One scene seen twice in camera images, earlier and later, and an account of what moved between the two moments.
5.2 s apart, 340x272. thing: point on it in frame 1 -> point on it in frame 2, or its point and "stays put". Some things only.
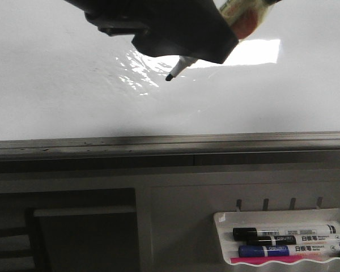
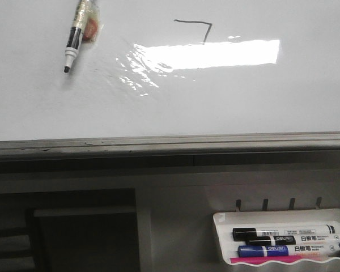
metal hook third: x=293 y=203 stays put
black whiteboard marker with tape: x=244 y=16 -> x=85 y=26
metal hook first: x=239 y=204 stays put
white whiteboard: x=54 y=73 stays put
